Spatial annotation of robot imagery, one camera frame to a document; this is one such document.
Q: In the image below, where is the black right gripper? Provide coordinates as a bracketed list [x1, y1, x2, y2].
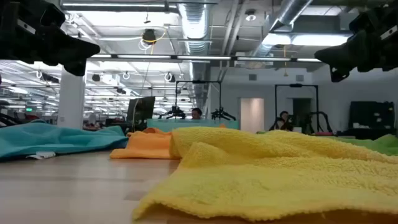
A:
[314, 2, 398, 83]

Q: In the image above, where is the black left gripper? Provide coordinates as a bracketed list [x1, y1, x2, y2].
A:
[0, 0, 101, 77]

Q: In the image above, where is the blue microfiber towel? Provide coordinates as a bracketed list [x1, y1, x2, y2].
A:
[0, 119, 129, 162]

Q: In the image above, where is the yellow microfiber towel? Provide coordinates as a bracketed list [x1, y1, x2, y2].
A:
[132, 126, 398, 222]

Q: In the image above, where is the green microfiber towel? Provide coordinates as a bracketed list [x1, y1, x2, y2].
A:
[323, 133, 398, 156]

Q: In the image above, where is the orange microfiber towel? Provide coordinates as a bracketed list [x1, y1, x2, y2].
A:
[109, 126, 182, 161]

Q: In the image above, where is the white building pillar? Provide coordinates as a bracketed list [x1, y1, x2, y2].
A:
[57, 67, 86, 130]

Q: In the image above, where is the black storage cabinet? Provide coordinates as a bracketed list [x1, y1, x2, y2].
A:
[337, 101, 396, 140]

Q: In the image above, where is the black background monitor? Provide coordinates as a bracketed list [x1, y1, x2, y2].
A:
[126, 96, 155, 126]

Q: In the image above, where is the white door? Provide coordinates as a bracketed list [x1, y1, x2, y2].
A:
[239, 98, 265, 134]

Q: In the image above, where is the long ceiling light bar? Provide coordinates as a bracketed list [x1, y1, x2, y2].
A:
[86, 54, 324, 63]

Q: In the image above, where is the black background rig frame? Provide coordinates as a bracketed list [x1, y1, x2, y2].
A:
[175, 80, 222, 121]
[275, 83, 320, 133]

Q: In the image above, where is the black ceiling-mounted camera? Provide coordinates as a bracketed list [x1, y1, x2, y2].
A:
[142, 29, 157, 44]

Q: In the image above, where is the silver ventilation duct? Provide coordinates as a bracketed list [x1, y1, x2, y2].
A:
[177, 2, 213, 57]

